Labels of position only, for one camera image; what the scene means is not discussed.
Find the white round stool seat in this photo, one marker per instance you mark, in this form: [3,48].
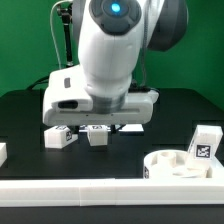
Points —
[170,164]

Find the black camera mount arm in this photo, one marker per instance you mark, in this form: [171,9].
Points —
[65,13]

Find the white block at left edge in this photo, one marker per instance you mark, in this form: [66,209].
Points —
[3,153]

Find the white sheet with markers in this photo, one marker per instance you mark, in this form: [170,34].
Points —
[120,128]

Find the white obstacle wall frame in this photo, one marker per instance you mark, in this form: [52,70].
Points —
[115,192]

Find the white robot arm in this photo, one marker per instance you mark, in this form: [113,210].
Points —
[110,35]

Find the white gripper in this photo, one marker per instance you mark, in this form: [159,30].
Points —
[66,102]

